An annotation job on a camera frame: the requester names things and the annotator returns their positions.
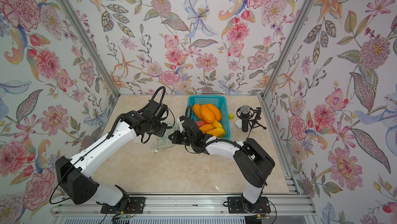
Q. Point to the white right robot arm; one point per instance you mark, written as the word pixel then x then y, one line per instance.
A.
pixel 253 161

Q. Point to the teal plastic basket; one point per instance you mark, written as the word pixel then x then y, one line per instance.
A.
pixel 219 102

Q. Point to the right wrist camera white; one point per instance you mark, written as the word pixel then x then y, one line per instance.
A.
pixel 179 123

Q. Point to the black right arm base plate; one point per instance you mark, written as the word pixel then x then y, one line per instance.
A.
pixel 239 205

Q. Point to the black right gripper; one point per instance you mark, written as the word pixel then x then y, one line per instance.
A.
pixel 177 141

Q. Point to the yellow mango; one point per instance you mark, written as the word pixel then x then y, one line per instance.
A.
pixel 218 130

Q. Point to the aluminium corner post left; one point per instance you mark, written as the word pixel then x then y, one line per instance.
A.
pixel 86 41

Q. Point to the orange mango front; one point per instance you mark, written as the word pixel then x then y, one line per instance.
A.
pixel 206 128

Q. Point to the aluminium corner post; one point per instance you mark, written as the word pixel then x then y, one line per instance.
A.
pixel 86 41
pixel 290 40

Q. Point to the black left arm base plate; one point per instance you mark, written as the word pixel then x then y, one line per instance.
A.
pixel 135 205

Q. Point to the aluminium front rail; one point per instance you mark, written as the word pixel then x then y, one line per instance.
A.
pixel 191 205

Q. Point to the clear zip-top bag green print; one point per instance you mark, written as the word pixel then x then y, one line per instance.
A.
pixel 165 142

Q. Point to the red mango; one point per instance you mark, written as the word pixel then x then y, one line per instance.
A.
pixel 201 123

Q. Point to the aluminium corner post right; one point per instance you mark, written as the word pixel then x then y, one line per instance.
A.
pixel 290 40

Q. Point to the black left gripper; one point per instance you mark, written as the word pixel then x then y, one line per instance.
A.
pixel 162 131

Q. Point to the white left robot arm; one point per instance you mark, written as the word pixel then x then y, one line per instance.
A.
pixel 75 174

